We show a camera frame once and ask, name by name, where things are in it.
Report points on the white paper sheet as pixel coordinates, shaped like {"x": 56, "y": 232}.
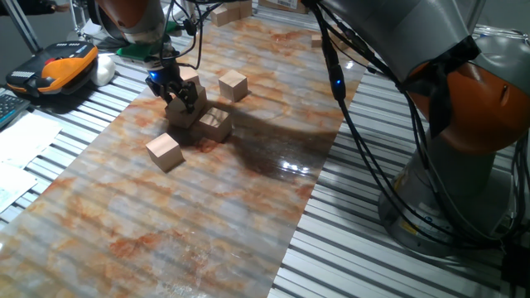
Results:
{"x": 25, "y": 138}
{"x": 12, "y": 184}

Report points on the brown cardboard box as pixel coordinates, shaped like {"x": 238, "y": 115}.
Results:
{"x": 283, "y": 4}

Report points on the orange grey marble mat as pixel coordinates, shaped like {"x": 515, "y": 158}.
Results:
{"x": 207, "y": 227}

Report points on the thin metal tripod leg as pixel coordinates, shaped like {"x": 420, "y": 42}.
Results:
{"x": 76, "y": 20}

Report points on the white rounded object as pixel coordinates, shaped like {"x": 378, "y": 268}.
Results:
{"x": 104, "y": 70}

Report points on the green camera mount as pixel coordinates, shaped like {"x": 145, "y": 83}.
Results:
{"x": 136, "y": 51}

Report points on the grey metal stand bar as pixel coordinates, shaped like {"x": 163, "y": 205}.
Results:
{"x": 22, "y": 27}

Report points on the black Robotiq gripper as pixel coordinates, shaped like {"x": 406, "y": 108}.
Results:
{"x": 165, "y": 76}

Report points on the person's hand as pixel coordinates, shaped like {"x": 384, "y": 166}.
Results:
{"x": 62, "y": 7}

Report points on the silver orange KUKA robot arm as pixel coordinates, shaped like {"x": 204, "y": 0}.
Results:
{"x": 414, "y": 29}

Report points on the orange black teach pendant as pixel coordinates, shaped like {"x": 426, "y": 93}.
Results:
{"x": 62, "y": 68}

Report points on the plain wooden cube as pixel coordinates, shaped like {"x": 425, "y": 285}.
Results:
{"x": 202, "y": 99}
{"x": 232, "y": 4}
{"x": 164, "y": 151}
{"x": 232, "y": 85}
{"x": 191, "y": 75}
{"x": 246, "y": 8}
{"x": 182, "y": 120}
{"x": 219, "y": 15}
{"x": 215, "y": 124}
{"x": 234, "y": 14}

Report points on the black keyboard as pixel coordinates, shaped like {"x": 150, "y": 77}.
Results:
{"x": 10, "y": 107}

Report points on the black sleeved forearm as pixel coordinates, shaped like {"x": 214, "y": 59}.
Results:
{"x": 25, "y": 7}

